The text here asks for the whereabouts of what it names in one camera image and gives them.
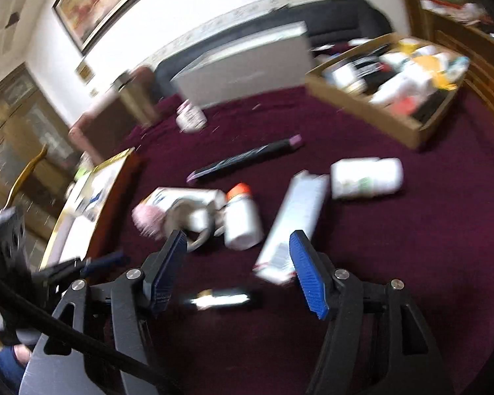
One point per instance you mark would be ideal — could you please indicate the white cardboard carton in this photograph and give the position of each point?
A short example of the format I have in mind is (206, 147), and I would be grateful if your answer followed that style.
(168, 195)

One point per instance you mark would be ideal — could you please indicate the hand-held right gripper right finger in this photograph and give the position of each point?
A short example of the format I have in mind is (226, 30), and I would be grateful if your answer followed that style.
(308, 275)

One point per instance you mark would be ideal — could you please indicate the white plastic bottle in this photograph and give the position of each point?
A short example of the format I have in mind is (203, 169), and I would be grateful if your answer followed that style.
(366, 179)

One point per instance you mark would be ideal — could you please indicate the wooden sideboard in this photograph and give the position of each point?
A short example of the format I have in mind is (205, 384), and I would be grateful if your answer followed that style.
(490, 86)

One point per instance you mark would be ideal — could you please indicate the long white and blue carton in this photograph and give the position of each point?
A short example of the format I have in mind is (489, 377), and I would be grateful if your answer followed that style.
(296, 214)

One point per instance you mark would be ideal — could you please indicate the wooden chair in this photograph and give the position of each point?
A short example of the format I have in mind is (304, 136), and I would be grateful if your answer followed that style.
(24, 173)

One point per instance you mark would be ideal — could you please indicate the pink upholstered chair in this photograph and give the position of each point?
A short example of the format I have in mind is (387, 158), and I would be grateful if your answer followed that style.
(103, 131)

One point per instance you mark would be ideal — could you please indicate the purple velvet tablecloth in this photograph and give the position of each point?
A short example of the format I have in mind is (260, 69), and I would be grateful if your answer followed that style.
(395, 255)

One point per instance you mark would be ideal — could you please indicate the brown metal thermos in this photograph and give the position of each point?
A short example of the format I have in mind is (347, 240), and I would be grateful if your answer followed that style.
(134, 98)

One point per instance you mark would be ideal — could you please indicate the person's blue trousers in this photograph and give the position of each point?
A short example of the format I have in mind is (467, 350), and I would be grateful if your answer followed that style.
(4, 368)

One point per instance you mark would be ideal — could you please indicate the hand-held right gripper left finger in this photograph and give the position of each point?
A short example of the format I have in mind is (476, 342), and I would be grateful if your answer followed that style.
(168, 271)

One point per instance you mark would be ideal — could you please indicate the gold wall plaque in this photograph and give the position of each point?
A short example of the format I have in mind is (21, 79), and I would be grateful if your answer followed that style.
(84, 70)

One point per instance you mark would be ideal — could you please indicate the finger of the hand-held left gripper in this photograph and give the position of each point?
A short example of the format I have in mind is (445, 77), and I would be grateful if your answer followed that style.
(107, 261)

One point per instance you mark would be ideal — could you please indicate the white bottle with orange cap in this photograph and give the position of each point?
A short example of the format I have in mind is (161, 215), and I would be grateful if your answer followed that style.
(241, 222)

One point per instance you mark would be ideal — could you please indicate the pink fluffy ball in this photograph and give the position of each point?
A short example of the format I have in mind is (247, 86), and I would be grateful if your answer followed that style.
(146, 218)

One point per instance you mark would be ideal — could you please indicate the white printed pouch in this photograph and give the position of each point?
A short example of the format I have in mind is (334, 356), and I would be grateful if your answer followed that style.
(191, 117)

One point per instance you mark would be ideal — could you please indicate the black sofa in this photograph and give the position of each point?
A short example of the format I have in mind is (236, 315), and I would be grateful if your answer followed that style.
(333, 16)

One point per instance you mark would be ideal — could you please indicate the shallow cardboard box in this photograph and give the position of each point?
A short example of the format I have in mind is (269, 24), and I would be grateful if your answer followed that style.
(354, 103)

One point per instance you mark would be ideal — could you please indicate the wooden glass-door cabinet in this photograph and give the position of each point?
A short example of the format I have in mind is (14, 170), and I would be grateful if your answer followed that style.
(8, 111)

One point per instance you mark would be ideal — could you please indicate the black marker pen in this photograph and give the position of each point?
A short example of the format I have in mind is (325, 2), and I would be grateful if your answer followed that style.
(247, 158)

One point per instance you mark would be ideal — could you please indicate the framed wall painting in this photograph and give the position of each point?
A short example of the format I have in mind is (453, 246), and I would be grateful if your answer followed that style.
(107, 0)

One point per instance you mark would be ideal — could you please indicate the grey shoe box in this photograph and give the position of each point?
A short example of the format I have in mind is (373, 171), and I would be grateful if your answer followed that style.
(247, 70)

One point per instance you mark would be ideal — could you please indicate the gold-edged white box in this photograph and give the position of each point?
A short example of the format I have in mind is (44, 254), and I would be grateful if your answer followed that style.
(78, 230)

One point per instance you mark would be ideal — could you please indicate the black printed packet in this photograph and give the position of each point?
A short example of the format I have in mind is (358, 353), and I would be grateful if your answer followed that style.
(370, 70)

